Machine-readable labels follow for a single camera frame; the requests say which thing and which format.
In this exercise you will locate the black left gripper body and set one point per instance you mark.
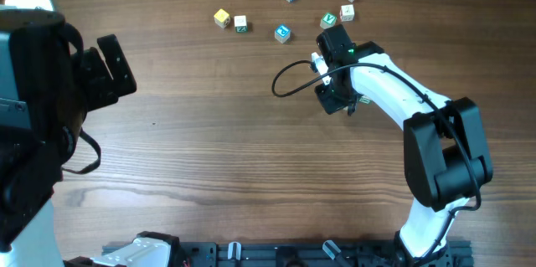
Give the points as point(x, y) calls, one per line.
point(95, 85)

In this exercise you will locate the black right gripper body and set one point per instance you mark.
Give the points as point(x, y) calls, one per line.
point(333, 97)

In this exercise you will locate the green side picture block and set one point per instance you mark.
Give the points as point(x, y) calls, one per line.
point(365, 100)

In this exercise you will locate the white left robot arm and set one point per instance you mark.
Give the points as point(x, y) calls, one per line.
point(49, 83)

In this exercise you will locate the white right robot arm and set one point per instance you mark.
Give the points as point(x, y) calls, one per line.
point(446, 156)

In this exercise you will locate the green V letter block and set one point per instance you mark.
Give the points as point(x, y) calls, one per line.
point(328, 20)

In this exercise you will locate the blue P letter block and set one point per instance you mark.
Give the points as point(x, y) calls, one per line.
point(282, 33)

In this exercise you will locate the red side picture block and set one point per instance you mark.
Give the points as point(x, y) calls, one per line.
point(347, 13)

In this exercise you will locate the green Z side block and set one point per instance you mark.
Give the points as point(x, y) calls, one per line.
point(240, 24)

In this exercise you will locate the yellow top block left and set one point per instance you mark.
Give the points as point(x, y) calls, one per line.
point(222, 18)

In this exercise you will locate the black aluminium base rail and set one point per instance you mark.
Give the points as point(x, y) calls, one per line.
point(374, 253)

